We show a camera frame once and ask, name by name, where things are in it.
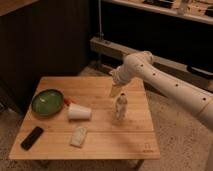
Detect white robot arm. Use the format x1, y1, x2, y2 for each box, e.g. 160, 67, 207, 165
111, 51, 213, 132

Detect wooden shelf with items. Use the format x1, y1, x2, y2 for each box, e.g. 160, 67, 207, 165
104, 0, 213, 25

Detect white folded cloth packet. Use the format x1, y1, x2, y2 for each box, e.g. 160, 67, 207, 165
70, 126, 87, 148

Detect small red object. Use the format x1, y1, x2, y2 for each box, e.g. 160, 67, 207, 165
64, 98, 72, 106

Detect clear plastic bottle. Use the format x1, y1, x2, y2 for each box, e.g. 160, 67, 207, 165
115, 93, 128, 120

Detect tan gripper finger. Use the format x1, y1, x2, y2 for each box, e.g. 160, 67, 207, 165
110, 85, 122, 98

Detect grey metal beam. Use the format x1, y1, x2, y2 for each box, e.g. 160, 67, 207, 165
90, 37, 213, 92

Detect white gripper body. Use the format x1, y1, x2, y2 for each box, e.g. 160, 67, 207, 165
110, 66, 131, 85

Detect metal vertical pole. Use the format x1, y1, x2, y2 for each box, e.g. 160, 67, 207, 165
98, 0, 104, 41

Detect green ceramic bowl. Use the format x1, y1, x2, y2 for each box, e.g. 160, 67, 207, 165
31, 89, 64, 116

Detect wooden low table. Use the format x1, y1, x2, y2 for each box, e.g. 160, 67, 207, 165
9, 77, 160, 160

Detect dark wooden cabinet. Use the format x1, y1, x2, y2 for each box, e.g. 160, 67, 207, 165
0, 0, 89, 113

